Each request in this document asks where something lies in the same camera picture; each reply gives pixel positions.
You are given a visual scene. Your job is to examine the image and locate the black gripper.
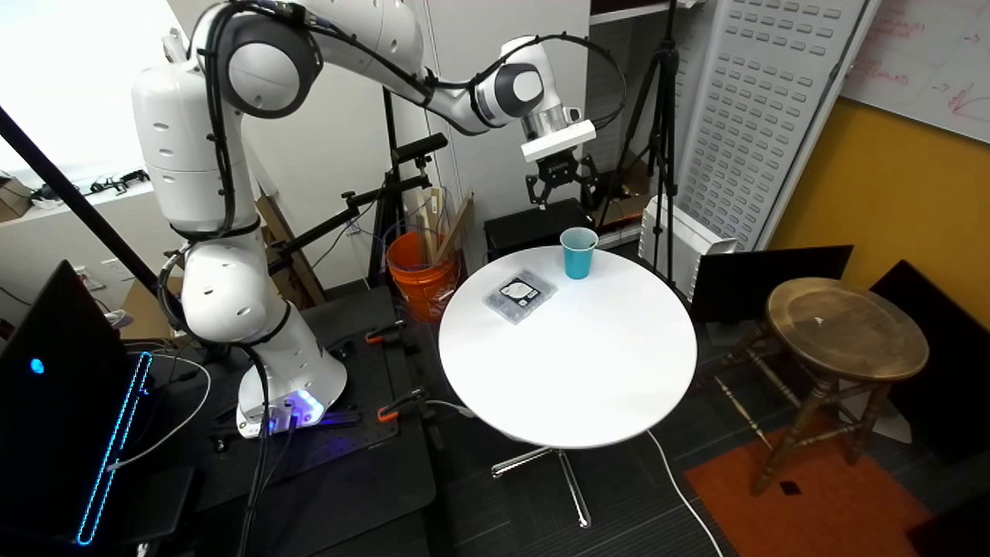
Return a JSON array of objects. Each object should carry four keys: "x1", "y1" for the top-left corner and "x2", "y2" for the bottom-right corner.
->
[{"x1": 527, "y1": 152, "x2": 599, "y2": 207}]

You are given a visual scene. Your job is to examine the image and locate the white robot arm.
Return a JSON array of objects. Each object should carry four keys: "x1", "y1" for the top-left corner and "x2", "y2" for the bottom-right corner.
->
[{"x1": 133, "y1": 0, "x2": 599, "y2": 440}]

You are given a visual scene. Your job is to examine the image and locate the blue plastic cup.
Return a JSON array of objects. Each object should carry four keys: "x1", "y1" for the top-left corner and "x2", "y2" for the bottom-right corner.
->
[{"x1": 559, "y1": 226, "x2": 599, "y2": 278}]

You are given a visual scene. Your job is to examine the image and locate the packaged hard drive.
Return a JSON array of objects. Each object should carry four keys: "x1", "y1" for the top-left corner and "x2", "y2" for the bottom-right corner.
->
[{"x1": 485, "y1": 269, "x2": 554, "y2": 322}]

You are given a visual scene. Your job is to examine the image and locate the orange bucket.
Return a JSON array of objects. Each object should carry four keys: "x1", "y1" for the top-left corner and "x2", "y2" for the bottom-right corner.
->
[{"x1": 387, "y1": 231, "x2": 461, "y2": 322}]

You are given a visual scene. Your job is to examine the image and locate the white round table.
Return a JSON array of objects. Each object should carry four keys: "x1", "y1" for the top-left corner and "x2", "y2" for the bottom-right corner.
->
[{"x1": 437, "y1": 243, "x2": 702, "y2": 533}]

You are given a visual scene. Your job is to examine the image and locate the white perforated panel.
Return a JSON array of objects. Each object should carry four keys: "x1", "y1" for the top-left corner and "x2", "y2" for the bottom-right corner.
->
[{"x1": 677, "y1": 0, "x2": 880, "y2": 250}]

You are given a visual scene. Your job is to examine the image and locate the round wooden stool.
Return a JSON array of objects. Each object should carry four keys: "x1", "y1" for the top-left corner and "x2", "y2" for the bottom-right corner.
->
[{"x1": 751, "y1": 278, "x2": 932, "y2": 493}]

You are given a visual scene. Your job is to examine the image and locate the black monitor with blue light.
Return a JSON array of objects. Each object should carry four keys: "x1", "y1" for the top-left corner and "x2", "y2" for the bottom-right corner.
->
[{"x1": 0, "y1": 262, "x2": 152, "y2": 548}]

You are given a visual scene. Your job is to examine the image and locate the white cable on floor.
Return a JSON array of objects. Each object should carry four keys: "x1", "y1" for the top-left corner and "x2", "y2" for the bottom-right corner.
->
[{"x1": 643, "y1": 427, "x2": 728, "y2": 557}]

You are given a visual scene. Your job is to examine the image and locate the wall whiteboard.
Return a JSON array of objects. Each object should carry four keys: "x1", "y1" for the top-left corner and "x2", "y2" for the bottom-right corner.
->
[{"x1": 842, "y1": 0, "x2": 990, "y2": 143}]

